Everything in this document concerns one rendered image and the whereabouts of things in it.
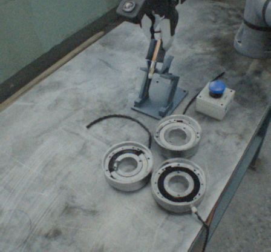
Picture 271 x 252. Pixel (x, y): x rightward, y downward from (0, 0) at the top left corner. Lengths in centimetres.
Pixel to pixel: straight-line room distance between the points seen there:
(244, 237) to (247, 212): 12
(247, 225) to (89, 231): 103
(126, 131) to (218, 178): 24
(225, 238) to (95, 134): 91
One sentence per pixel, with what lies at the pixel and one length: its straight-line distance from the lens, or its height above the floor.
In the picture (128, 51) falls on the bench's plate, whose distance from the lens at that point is 98.
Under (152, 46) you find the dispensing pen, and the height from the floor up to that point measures 97.
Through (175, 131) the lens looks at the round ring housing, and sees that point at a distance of 68.
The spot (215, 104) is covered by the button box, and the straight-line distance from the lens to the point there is 71.
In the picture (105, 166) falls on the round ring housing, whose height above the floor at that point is 83.
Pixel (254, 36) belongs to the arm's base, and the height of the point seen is 86.
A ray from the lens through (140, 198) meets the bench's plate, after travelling 60.
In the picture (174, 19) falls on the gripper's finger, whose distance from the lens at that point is 62.
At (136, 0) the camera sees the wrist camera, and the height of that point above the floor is 110.
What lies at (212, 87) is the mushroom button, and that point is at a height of 87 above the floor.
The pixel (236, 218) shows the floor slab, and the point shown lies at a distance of 151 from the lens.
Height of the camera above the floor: 132
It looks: 45 degrees down
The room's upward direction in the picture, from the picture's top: 6 degrees counter-clockwise
